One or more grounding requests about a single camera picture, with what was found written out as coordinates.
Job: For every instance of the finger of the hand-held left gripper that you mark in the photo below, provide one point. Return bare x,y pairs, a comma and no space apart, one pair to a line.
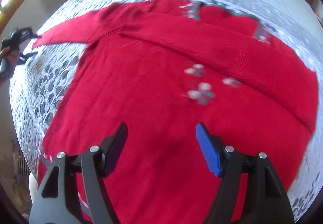
26,31
27,56

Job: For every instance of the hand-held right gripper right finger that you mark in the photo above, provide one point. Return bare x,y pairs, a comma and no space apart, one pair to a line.
209,149

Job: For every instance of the person's left hand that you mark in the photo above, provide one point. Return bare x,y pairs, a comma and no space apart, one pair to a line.
10,55

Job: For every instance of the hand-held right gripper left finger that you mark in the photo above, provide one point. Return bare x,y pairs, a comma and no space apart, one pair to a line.
114,149

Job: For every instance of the red knit sweater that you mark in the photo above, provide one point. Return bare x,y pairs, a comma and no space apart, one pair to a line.
141,82

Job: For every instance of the white plastic object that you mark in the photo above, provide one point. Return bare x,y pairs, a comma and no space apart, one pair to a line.
32,187

